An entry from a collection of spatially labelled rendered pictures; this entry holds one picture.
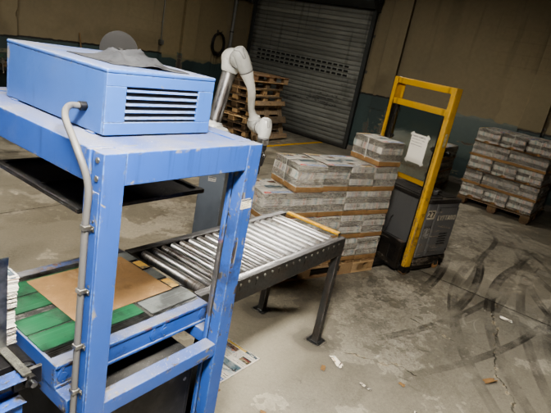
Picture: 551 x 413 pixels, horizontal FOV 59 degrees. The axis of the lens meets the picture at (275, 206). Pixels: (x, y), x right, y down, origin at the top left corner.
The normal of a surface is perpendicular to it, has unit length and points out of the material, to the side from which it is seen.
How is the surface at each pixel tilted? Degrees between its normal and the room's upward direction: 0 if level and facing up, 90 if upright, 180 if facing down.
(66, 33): 90
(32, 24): 90
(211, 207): 90
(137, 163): 90
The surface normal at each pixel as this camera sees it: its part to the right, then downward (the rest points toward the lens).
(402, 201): -0.82, 0.03
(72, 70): -0.60, 0.14
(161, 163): 0.78, 0.33
